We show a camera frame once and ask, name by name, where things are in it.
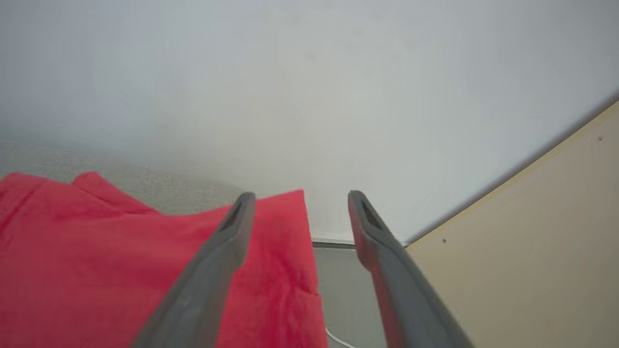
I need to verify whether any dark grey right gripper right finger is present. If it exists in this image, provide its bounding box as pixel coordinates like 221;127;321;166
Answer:
348;190;475;348

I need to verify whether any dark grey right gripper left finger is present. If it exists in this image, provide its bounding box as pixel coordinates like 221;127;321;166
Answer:
130;192;256;348

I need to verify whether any red jersey with white sleeves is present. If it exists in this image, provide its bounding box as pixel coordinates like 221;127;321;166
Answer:
0;171;330;348

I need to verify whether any beige wooden board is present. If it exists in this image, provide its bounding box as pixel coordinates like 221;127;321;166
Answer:
405;99;619;348

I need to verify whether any white cable on floor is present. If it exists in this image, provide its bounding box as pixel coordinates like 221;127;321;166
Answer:
324;327;357;348

